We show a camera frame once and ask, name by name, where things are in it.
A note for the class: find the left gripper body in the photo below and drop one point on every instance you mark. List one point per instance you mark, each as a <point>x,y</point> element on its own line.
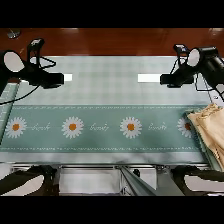
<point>48,79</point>

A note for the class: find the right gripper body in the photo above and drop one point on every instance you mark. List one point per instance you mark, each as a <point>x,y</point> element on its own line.
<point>176,79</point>

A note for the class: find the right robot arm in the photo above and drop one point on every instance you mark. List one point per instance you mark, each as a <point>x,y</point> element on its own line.
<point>210,65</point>

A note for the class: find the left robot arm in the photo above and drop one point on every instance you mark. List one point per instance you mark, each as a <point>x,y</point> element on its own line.
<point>8,75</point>

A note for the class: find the beige garment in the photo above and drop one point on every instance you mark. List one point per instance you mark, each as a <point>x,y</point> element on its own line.
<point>211,125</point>

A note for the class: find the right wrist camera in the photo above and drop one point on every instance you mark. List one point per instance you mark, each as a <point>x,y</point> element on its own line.
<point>181,49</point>

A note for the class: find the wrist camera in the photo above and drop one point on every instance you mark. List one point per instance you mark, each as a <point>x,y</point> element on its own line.
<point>35,43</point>
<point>181,49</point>

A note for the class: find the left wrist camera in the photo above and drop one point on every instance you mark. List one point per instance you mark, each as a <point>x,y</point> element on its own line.
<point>35,43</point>

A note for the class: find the silver frame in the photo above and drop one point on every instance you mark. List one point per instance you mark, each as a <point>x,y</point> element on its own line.
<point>136,183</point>

